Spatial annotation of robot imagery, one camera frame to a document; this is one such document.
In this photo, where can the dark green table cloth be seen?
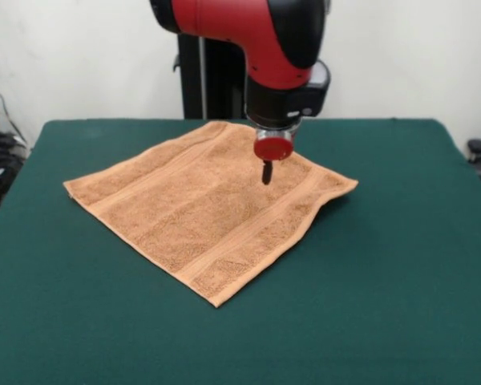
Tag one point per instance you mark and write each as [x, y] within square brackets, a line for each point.
[104, 321]

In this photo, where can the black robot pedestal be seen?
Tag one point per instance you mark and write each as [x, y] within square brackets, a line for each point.
[212, 80]

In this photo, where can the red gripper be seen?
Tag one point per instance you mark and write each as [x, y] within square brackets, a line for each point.
[273, 148]

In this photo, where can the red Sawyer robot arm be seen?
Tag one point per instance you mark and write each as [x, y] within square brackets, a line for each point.
[264, 40]

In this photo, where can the black equipment pile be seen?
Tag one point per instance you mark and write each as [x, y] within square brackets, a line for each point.
[0, 160]

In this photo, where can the tan terry towel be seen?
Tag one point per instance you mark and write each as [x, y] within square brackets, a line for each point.
[208, 208]

